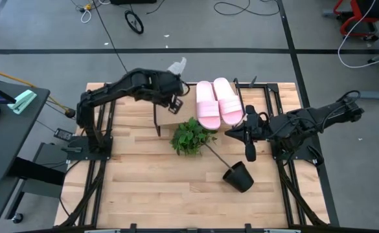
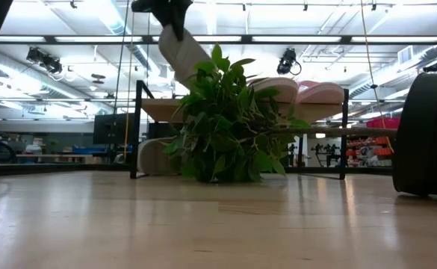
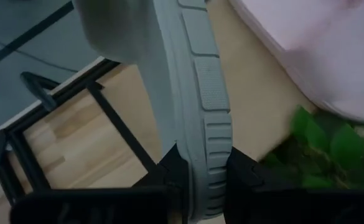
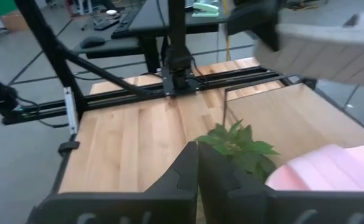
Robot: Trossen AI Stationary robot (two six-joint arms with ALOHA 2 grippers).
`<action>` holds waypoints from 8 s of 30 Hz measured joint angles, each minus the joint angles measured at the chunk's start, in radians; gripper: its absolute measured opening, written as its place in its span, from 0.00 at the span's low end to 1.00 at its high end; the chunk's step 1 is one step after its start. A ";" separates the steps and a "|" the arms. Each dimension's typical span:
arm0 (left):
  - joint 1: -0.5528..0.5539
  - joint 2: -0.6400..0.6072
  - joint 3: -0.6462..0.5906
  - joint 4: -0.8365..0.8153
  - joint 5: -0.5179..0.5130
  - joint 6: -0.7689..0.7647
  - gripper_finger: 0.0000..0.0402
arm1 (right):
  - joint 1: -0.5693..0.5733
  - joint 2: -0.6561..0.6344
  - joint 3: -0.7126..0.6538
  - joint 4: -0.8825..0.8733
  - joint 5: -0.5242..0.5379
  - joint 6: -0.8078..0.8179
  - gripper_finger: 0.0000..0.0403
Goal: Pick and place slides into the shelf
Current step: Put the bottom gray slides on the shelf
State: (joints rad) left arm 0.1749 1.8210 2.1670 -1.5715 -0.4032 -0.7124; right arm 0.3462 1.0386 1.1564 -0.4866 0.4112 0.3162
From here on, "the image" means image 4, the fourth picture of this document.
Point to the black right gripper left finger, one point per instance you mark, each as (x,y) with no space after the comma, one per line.
(184,177)

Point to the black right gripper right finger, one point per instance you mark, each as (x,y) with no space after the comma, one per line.
(225,193)

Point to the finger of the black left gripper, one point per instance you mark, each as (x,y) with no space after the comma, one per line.
(270,39)

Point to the grey slide sandal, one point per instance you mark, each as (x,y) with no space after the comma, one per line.
(324,53)

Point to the pink slide sandal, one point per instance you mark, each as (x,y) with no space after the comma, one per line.
(331,168)

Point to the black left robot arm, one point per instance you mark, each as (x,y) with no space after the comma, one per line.
(177,59)

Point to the artificial green plant black pot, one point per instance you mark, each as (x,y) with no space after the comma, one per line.
(240,146)

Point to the mint green stapler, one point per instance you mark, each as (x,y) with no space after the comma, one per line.
(205,7)

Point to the black office desk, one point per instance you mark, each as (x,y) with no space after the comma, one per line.
(156,18)

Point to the black table clamp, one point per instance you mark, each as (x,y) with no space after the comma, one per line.
(68,146)

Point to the black computer keyboard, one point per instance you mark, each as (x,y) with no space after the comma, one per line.
(124,23)

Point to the small white round object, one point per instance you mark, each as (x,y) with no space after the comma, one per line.
(111,12)

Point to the small black keypad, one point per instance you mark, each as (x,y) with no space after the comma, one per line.
(105,25)

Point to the black computer mouse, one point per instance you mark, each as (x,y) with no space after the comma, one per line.
(91,42)

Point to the brown cardboard box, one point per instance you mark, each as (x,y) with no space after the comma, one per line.
(15,21)

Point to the green panel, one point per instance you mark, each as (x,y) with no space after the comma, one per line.
(1,6)

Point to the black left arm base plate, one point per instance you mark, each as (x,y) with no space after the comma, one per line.
(169,88)

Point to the white frame bracket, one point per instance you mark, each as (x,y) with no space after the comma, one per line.
(71,109)

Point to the black aluminium rig frame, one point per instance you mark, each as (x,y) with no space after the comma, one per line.
(44,46)

